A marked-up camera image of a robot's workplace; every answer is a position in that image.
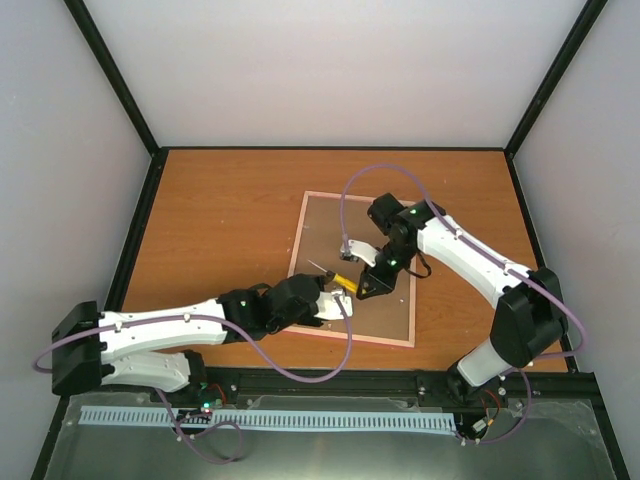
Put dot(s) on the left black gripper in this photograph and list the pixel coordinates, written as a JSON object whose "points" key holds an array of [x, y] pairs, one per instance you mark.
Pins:
{"points": [[320, 280]]}

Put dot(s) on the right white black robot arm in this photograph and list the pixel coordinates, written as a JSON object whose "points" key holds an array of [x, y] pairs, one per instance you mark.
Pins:
{"points": [[527, 315]]}

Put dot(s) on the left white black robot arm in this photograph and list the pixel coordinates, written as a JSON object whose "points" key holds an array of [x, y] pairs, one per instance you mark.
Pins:
{"points": [[92, 348]]}

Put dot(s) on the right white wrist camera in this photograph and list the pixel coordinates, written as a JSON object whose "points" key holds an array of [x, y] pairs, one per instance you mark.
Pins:
{"points": [[354, 251]]}

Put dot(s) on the steel front plate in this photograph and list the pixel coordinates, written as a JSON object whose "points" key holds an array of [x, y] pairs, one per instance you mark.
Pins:
{"points": [[531, 439]]}

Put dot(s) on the black corner post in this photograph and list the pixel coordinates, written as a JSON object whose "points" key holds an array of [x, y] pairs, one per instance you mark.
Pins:
{"points": [[579, 31], [89, 30]]}

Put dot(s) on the small green lit circuit board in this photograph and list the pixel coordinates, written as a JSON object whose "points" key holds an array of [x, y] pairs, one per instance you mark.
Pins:
{"points": [[210, 404]]}

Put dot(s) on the yellow handled screwdriver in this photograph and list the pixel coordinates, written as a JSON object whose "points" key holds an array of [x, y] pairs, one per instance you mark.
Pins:
{"points": [[333, 277]]}

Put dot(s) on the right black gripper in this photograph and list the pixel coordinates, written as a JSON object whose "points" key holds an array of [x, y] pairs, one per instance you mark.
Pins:
{"points": [[380, 284]]}

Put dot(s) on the left black corner post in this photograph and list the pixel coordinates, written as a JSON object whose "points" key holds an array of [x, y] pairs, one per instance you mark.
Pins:
{"points": [[89, 30]]}

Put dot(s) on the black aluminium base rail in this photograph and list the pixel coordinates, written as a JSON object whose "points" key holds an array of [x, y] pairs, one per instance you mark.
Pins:
{"points": [[236, 386]]}

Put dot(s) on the right black corner post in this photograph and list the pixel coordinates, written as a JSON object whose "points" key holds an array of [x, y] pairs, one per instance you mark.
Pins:
{"points": [[579, 31]]}

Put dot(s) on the light blue slotted cable duct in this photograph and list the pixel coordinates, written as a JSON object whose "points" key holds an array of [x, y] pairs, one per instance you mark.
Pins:
{"points": [[271, 420]]}

